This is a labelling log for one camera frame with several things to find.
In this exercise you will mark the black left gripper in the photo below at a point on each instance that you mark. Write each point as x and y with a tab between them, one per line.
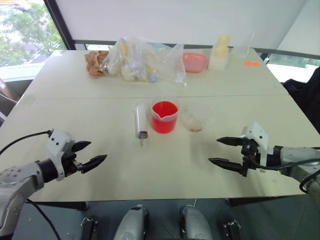
69	161

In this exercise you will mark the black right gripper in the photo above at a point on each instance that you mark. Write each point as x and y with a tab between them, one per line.
248	155

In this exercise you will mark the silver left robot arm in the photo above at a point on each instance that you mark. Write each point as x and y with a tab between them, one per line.
15	180

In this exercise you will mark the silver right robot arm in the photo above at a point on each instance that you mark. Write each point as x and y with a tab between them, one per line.
297	162

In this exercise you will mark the small clear plastic cup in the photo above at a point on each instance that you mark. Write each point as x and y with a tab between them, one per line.
196	117

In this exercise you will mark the clear plastic syringe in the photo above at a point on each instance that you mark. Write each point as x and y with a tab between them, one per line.
141	121

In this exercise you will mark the beaker with red liquid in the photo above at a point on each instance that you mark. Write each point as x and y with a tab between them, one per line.
164	115

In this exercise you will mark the silver right robot leg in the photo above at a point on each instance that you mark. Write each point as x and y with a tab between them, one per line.
193	222

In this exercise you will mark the silver robot leg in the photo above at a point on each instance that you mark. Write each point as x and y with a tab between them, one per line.
193	222
132	223

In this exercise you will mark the silver left robot leg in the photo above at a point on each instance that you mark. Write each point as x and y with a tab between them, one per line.
132	223

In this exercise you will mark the crumpled tan cloth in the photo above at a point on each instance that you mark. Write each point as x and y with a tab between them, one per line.
93	63

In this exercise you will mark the small clear plastic bag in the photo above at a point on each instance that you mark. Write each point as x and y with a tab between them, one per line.
180	73

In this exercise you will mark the small orange piece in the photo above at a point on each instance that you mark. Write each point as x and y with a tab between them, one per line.
255	64
247	63

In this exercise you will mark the dark chair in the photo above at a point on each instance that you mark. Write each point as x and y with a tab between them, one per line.
303	97

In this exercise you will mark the pink soap box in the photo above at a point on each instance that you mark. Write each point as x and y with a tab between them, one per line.
195	62

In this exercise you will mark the white and yellow stacked container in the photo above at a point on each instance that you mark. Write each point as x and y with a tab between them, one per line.
220	53

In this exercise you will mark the clear plastic bag with items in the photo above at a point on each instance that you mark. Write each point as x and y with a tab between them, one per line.
135	60

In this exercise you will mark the clear measuring beaker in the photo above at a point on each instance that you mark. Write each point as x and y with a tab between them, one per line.
242	48

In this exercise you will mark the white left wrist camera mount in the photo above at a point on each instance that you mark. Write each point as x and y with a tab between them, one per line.
58	142

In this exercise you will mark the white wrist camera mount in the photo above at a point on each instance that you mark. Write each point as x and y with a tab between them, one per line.
58	142
258	142

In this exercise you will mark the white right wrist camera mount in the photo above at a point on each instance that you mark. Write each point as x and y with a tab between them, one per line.
258	142

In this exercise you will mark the black table bracket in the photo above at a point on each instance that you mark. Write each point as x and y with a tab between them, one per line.
88	228
232	230

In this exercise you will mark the black window frame post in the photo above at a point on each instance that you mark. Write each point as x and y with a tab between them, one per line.
60	23

